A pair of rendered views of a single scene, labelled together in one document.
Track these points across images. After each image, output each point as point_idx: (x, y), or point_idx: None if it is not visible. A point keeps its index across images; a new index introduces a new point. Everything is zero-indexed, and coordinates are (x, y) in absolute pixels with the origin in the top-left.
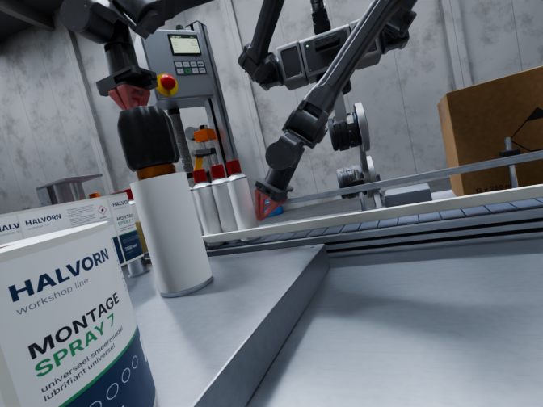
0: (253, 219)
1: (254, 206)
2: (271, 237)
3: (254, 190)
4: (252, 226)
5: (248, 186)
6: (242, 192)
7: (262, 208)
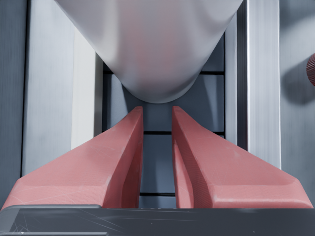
0: (137, 88)
1: (244, 52)
2: (146, 161)
3: (8, 195)
4: (127, 87)
5: (171, 17)
6: (59, 5)
7: (176, 139)
